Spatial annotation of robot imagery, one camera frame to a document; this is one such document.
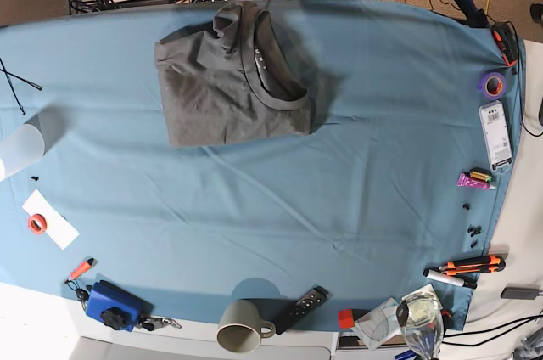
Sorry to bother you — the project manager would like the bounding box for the orange tape roll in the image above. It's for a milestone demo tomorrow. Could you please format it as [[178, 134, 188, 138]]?
[[27, 214, 48, 235]]

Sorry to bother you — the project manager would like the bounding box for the clear wine glass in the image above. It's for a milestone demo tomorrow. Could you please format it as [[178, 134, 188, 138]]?
[[396, 291, 445, 360]]

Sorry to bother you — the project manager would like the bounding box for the purple glue tube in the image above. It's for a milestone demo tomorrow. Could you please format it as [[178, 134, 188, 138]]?
[[456, 173, 496, 190]]

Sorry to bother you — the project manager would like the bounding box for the frosted plastic cup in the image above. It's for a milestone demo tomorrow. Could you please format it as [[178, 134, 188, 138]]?
[[1, 124, 45, 181]]

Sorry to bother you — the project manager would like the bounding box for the red cube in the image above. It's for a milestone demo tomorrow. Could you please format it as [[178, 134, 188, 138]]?
[[338, 309, 355, 330]]

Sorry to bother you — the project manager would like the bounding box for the blue block with black knob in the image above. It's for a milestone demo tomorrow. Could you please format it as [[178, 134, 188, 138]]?
[[85, 280, 143, 332]]

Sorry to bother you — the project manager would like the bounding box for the folded clear plastic bag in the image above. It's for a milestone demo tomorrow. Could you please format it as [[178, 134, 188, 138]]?
[[353, 298, 400, 351]]

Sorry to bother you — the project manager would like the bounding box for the orange marker pen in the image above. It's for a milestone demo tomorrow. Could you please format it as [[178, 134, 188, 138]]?
[[65, 258, 95, 284]]

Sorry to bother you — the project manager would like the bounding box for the black remote control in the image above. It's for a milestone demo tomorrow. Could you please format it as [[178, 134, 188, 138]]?
[[271, 285, 330, 335]]

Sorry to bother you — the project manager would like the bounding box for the blue black clamp tool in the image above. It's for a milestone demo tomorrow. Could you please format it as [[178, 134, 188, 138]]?
[[454, 0, 489, 28]]

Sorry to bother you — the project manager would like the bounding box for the grey T-shirt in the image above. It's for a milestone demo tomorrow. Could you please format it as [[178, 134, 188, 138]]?
[[154, 2, 311, 147]]

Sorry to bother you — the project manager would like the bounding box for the white black marker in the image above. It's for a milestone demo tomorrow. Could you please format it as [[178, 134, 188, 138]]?
[[423, 268, 477, 290]]

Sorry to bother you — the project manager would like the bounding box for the orange black tape measure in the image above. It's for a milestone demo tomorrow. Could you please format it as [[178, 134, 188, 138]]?
[[491, 22, 519, 67]]

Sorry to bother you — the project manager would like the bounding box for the white labelled package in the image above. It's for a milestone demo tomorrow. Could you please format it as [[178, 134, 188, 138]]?
[[479, 100, 512, 172]]

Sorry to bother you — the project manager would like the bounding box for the orange black utility knife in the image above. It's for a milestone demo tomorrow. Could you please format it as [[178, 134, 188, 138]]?
[[439, 256, 506, 276]]

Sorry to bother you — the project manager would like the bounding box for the black zip tie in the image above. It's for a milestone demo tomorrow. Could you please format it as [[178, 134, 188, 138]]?
[[0, 59, 43, 115]]

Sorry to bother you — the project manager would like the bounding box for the purple tape roll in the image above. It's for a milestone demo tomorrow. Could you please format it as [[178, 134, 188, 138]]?
[[478, 71, 507, 100]]

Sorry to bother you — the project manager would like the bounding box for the blue table cloth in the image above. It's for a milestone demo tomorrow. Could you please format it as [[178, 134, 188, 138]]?
[[1, 1, 510, 331]]

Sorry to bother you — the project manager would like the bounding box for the black power adapter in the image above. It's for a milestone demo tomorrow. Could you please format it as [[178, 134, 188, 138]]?
[[500, 286, 542, 301]]

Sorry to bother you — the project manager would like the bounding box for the beige ceramic mug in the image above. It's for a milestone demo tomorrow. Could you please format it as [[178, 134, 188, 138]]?
[[216, 300, 276, 354]]

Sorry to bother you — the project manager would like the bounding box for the yellow green battery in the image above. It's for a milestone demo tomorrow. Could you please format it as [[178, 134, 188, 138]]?
[[468, 169, 494, 183]]

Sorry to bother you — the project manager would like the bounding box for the metal keys carabiner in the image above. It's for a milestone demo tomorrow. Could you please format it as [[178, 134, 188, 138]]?
[[136, 317, 182, 332]]

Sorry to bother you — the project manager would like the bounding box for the white paper sheet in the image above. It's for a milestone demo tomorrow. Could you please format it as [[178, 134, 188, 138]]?
[[22, 189, 79, 250]]

